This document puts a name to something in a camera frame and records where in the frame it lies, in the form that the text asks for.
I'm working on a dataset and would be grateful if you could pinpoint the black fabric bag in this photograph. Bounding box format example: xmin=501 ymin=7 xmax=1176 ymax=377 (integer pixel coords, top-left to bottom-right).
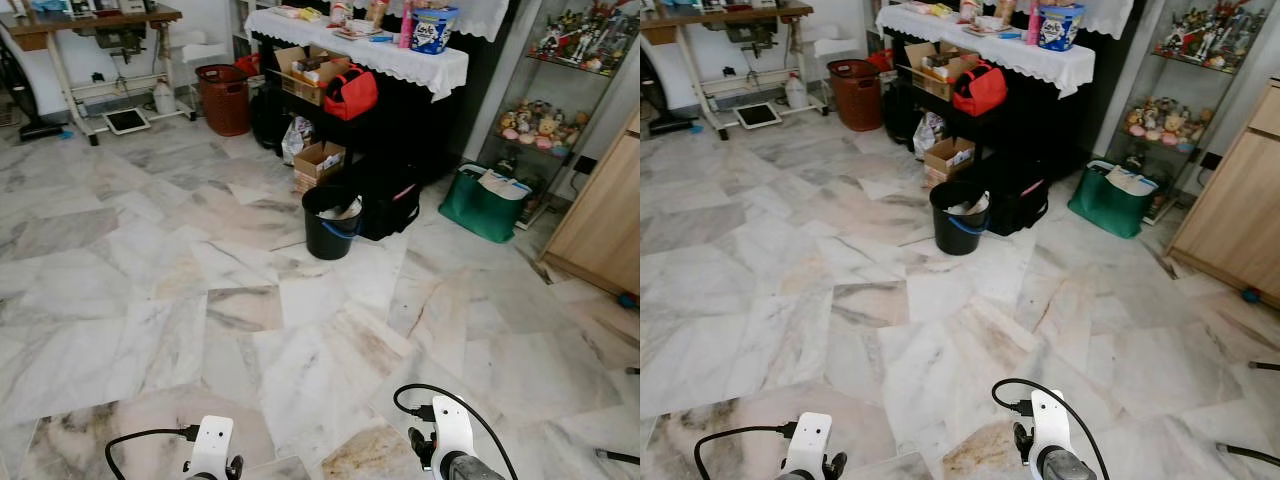
xmin=345 ymin=155 xmax=424 ymax=242
xmin=975 ymin=150 xmax=1052 ymax=238

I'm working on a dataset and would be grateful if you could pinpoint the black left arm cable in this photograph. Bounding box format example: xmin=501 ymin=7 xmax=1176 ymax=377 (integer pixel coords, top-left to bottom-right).
xmin=105 ymin=425 xmax=201 ymax=480
xmin=694 ymin=421 xmax=799 ymax=480

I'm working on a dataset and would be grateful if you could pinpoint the white lace cloth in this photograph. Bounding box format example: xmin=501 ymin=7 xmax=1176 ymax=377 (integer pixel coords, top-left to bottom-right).
xmin=244 ymin=8 xmax=470 ymax=102
xmin=876 ymin=3 xmax=1097 ymax=99

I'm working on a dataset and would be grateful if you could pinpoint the black upright piano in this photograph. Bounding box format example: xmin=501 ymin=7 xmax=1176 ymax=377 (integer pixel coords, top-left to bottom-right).
xmin=885 ymin=28 xmax=1111 ymax=183
xmin=250 ymin=30 xmax=483 ymax=191

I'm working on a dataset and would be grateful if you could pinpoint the light wooden cabinet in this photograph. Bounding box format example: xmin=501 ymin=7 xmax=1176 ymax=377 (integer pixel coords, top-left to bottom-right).
xmin=539 ymin=105 xmax=641 ymax=297
xmin=1165 ymin=80 xmax=1280 ymax=302

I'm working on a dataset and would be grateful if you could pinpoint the white bathroom scale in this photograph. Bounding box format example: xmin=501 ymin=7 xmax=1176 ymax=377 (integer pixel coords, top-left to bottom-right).
xmin=103 ymin=108 xmax=152 ymax=136
xmin=735 ymin=102 xmax=784 ymax=131

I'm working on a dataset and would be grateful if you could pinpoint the red-brown plastic laundry basket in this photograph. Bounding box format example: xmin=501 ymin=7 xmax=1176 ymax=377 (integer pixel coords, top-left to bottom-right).
xmin=195 ymin=64 xmax=253 ymax=138
xmin=827 ymin=58 xmax=886 ymax=132

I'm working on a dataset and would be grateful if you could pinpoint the red bag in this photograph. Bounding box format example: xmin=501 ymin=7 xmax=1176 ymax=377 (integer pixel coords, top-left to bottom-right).
xmin=951 ymin=60 xmax=1009 ymax=117
xmin=322 ymin=64 xmax=380 ymax=121

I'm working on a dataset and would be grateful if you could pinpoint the large open cardboard box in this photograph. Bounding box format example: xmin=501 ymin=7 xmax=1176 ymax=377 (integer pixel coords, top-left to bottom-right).
xmin=904 ymin=41 xmax=977 ymax=102
xmin=273 ymin=45 xmax=351 ymax=107

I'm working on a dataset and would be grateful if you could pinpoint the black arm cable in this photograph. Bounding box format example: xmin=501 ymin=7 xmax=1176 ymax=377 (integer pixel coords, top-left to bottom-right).
xmin=992 ymin=378 xmax=1112 ymax=480
xmin=393 ymin=384 xmax=521 ymax=480
xmin=105 ymin=425 xmax=201 ymax=480
xmin=694 ymin=421 xmax=799 ymax=480

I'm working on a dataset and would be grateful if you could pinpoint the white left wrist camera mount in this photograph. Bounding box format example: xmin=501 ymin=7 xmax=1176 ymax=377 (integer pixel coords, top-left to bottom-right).
xmin=780 ymin=412 xmax=834 ymax=480
xmin=183 ymin=416 xmax=237 ymax=480

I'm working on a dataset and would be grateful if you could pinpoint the glass shelf with figurines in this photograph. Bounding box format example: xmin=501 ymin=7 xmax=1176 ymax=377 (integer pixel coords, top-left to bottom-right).
xmin=1098 ymin=0 xmax=1273 ymax=227
xmin=478 ymin=0 xmax=641 ymax=231

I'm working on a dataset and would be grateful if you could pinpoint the black backpack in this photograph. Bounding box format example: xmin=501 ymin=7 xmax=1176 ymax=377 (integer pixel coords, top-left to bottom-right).
xmin=883 ymin=78 xmax=927 ymax=147
xmin=249 ymin=85 xmax=292 ymax=152

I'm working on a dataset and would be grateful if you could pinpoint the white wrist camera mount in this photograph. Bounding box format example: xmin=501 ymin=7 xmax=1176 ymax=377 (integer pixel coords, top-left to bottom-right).
xmin=428 ymin=395 xmax=477 ymax=479
xmin=183 ymin=416 xmax=237 ymax=480
xmin=780 ymin=412 xmax=834 ymax=480
xmin=1026 ymin=390 xmax=1073 ymax=475

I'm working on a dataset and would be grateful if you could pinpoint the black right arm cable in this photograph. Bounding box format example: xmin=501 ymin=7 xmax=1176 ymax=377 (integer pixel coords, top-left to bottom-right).
xmin=992 ymin=378 xmax=1112 ymax=480
xmin=393 ymin=384 xmax=521 ymax=480

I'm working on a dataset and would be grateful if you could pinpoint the white plastic bag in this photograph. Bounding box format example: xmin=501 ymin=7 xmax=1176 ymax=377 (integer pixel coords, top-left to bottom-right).
xmin=911 ymin=111 xmax=949 ymax=162
xmin=281 ymin=115 xmax=318 ymax=167

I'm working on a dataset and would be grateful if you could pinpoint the blue and white tin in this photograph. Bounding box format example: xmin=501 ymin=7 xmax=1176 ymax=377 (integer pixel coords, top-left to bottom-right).
xmin=1037 ymin=3 xmax=1087 ymax=52
xmin=410 ymin=6 xmax=461 ymax=55

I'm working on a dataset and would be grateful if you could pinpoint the green tote bag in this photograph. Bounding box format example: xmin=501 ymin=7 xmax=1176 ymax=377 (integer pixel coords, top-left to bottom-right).
xmin=1067 ymin=160 xmax=1162 ymax=240
xmin=438 ymin=163 xmax=534 ymax=244

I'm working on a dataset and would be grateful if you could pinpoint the small open cardboard box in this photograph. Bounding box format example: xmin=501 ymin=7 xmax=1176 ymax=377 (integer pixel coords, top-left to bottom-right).
xmin=293 ymin=140 xmax=348 ymax=194
xmin=922 ymin=137 xmax=977 ymax=189

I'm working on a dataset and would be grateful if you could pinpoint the wooden top sewing table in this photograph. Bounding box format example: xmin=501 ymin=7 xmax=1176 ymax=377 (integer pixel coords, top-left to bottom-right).
xmin=0 ymin=4 xmax=197 ymax=147
xmin=640 ymin=0 xmax=831 ymax=140

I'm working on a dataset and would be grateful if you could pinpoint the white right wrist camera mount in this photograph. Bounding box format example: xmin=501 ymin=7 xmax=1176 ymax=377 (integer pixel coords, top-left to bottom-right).
xmin=428 ymin=395 xmax=477 ymax=479
xmin=1026 ymin=390 xmax=1073 ymax=475

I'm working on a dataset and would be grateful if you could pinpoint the black plastic bucket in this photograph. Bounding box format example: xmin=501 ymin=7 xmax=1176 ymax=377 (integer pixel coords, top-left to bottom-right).
xmin=302 ymin=185 xmax=364 ymax=261
xmin=929 ymin=181 xmax=992 ymax=256

